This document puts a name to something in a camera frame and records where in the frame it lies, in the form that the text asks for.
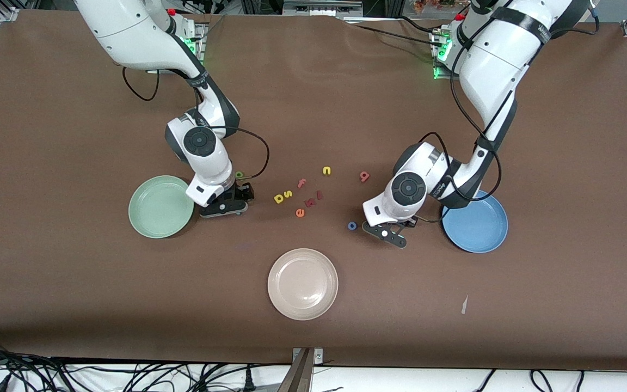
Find light green plate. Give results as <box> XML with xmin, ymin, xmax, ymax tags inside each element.
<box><xmin>128</xmin><ymin>175</ymin><xmax>195</xmax><ymax>239</ymax></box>

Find blue plate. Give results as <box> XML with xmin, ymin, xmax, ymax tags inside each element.
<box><xmin>442</xmin><ymin>191</ymin><xmax>508</xmax><ymax>254</ymax></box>

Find beige plate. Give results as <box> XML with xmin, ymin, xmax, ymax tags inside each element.
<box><xmin>267</xmin><ymin>248</ymin><xmax>339</xmax><ymax>321</ymax></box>

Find brown table cover sheet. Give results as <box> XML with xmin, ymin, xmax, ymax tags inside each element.
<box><xmin>0</xmin><ymin>8</ymin><xmax>627</xmax><ymax>372</ymax></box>

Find grey metal box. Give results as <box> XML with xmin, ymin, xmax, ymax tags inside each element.
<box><xmin>282</xmin><ymin>0</ymin><xmax>364</xmax><ymax>16</ymax></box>

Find orange dried flowers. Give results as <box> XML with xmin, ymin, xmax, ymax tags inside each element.
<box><xmin>414</xmin><ymin>0</ymin><xmax>458</xmax><ymax>14</ymax></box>

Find black cable along right arm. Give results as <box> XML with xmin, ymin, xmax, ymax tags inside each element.
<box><xmin>122</xmin><ymin>65</ymin><xmax>269</xmax><ymax>181</ymax></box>

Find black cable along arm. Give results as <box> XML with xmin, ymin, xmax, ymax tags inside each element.
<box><xmin>122</xmin><ymin>65</ymin><xmax>269</xmax><ymax>181</ymax></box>
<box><xmin>420</xmin><ymin>11</ymin><xmax>600</xmax><ymax>203</ymax></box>

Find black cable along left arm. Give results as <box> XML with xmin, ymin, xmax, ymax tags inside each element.
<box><xmin>420</xmin><ymin>11</ymin><xmax>600</xmax><ymax>203</ymax></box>

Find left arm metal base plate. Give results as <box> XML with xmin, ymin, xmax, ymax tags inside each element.
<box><xmin>432</xmin><ymin>30</ymin><xmax>461</xmax><ymax>81</ymax></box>

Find metal table clamp bracket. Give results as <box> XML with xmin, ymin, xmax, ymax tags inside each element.
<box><xmin>276</xmin><ymin>347</ymin><xmax>324</xmax><ymax>392</ymax></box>

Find black cable to right base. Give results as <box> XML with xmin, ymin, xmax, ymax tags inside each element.
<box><xmin>191</xmin><ymin>15</ymin><xmax>226</xmax><ymax>44</ymax></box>

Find black cable to base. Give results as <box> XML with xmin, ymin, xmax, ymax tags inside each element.
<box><xmin>191</xmin><ymin>15</ymin><xmax>226</xmax><ymax>44</ymax></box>
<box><xmin>341</xmin><ymin>16</ymin><xmax>472</xmax><ymax>47</ymax></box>

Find black cable to left base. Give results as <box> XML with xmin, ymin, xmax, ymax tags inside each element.
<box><xmin>341</xmin><ymin>16</ymin><xmax>472</xmax><ymax>47</ymax></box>

